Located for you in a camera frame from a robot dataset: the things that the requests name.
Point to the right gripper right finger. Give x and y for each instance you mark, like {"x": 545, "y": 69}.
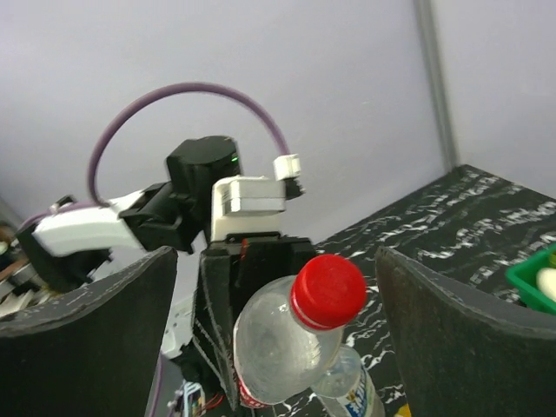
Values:
{"x": 463, "y": 352}

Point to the yellow juice bottle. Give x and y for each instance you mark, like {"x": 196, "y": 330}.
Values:
{"x": 403, "y": 411}

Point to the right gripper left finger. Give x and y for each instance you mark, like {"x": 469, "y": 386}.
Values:
{"x": 93, "y": 351}

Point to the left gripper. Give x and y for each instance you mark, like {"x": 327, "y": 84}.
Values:
{"x": 229, "y": 274}

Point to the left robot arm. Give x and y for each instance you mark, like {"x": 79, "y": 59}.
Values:
{"x": 72, "y": 247}

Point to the blue label water bottle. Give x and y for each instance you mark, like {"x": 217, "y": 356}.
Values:
{"x": 346, "y": 389}

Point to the red label water bottle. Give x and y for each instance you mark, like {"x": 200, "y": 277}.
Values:
{"x": 275, "y": 355}

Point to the green plastic tray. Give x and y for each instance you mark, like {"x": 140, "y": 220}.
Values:
{"x": 522, "y": 277}

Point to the red bottle cap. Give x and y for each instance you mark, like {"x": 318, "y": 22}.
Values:
{"x": 328, "y": 292}

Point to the white toy radish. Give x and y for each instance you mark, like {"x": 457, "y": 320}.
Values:
{"x": 546, "y": 281}

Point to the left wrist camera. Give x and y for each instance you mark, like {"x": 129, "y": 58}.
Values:
{"x": 246, "y": 205}

